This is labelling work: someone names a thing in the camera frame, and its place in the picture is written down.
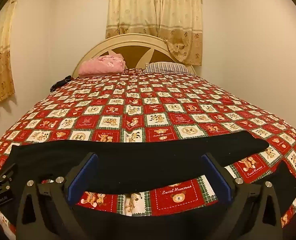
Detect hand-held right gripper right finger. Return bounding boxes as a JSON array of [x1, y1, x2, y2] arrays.
[[201, 152, 284, 240]]

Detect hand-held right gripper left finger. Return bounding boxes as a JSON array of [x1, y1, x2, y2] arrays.
[[16, 152, 99, 240]]

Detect black pants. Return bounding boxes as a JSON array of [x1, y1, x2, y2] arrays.
[[10, 130, 296, 240]]

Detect dark object on bed edge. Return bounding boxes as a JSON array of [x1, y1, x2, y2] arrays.
[[50, 75, 74, 93]]

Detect red checkered printed blanket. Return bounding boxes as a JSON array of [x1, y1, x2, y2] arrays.
[[0, 69, 296, 240]]

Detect pink pillow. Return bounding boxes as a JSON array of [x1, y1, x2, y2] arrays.
[[78, 54, 125, 78]]

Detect striped pillow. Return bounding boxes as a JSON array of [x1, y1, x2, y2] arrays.
[[144, 62, 196, 75]]

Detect beige floral curtain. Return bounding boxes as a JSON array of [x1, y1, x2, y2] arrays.
[[105, 0, 203, 67], [0, 0, 18, 110]]

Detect cream wooden headboard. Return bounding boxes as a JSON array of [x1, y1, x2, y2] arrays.
[[71, 34, 197, 78]]

